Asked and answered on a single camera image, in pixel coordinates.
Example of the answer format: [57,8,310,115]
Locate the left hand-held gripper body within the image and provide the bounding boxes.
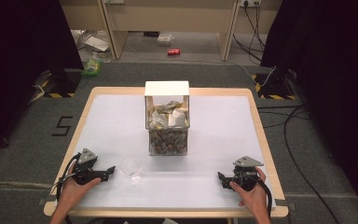
[73,147,104,187]

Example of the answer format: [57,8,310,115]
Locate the person's left hand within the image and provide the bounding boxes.
[55,161,103,216]

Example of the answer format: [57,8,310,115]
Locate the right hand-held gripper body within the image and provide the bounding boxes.
[231,155,265,191]

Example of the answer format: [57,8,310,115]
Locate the stand base with striped tape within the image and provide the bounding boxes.
[32,69,82,99]
[251,72,296,101]

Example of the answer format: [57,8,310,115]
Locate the crumpled clear plastic bag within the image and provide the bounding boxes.
[70,29,113,63]

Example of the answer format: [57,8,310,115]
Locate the clear box with white lid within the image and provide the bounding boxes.
[144,80,191,157]

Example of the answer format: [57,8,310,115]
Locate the pale packets in box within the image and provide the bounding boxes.
[149,100,188,130]

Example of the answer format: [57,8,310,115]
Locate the black floor cable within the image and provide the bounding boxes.
[256,105,343,224]

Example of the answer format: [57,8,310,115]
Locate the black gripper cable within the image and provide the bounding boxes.
[255,177,274,218]
[55,152,82,203]

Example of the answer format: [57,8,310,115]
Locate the brown pieces in box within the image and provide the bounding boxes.
[149,128,188,155]

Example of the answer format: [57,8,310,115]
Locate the person's right hand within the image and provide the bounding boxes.
[228,167,272,217]

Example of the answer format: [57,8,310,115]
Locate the small clear plastic bag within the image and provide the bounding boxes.
[155,33,175,48]

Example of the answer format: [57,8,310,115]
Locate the black wall cables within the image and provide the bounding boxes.
[232,2,267,63]

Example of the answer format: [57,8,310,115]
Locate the green snack packet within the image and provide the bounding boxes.
[80,59,103,77]

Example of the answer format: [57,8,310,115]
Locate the wooden table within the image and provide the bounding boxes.
[43,86,290,218]

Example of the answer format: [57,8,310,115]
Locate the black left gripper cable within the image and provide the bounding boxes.
[55,152,82,203]

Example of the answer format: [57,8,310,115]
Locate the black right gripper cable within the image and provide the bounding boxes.
[255,177,274,218]

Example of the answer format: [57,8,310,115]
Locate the clear glass bowl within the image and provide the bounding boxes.
[118,156,145,185]

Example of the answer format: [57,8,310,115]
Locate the white table mat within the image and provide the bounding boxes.
[73,93,277,210]

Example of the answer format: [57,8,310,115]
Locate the black curtain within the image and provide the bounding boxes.
[259,0,358,222]
[0,0,84,162]

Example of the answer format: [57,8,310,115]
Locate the wooden desk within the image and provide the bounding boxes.
[59,0,283,62]

